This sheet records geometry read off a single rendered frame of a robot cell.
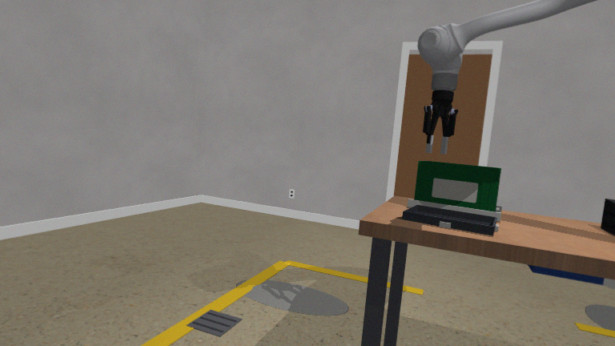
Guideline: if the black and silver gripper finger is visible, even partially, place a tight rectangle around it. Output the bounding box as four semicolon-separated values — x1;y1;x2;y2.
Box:
440;107;458;155
423;105;443;153

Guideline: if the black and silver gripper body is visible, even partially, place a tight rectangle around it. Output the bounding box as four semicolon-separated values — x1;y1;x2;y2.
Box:
431;90;454;116

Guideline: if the green plastic crate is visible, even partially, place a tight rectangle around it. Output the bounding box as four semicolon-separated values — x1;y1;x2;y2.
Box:
414;161;500;211

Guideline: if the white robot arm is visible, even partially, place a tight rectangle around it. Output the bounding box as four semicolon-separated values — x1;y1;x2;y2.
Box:
417;0;597;91

